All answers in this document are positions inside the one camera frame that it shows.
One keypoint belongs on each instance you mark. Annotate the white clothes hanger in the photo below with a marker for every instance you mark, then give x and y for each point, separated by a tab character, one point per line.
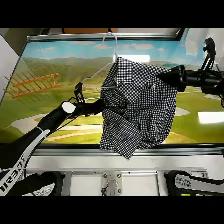
115	46

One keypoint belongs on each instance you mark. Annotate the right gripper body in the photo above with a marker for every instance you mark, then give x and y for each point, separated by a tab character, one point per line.
175	77

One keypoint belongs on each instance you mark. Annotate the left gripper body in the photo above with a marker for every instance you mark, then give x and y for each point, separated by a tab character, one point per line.
93	108

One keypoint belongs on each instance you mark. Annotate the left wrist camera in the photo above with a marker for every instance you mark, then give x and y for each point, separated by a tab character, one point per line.
79	90

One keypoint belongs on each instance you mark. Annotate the silver frame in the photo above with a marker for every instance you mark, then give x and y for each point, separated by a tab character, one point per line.
113	183

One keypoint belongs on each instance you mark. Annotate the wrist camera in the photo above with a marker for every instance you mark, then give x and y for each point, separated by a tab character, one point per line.
209	50
79	90

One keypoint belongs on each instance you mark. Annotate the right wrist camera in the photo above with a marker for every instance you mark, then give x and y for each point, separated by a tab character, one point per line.
209	50

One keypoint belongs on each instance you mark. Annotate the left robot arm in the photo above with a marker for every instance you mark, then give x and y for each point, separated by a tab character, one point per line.
33	140

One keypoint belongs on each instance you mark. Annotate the orange wooden rack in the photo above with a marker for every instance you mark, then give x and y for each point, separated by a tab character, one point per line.
36	80

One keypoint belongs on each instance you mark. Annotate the checked shirt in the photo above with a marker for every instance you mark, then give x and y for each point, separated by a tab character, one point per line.
140	100

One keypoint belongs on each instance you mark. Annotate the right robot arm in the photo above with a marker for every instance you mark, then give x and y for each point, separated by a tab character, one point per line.
206	80

